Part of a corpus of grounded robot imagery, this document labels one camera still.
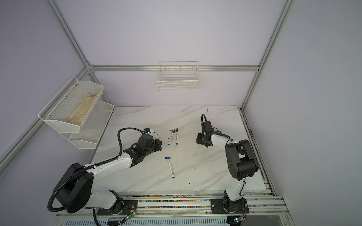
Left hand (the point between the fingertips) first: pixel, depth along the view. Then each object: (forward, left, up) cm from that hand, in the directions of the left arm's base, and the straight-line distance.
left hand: (161, 142), depth 88 cm
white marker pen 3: (-14, -7, -10) cm, 19 cm away
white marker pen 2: (+11, -9, -9) cm, 17 cm away
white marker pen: (+15, -6, -9) cm, 19 cm away
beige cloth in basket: (+7, +44, +19) cm, 49 cm away
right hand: (+7, -25, -7) cm, 27 cm away
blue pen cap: (-6, -4, -10) cm, 12 cm away
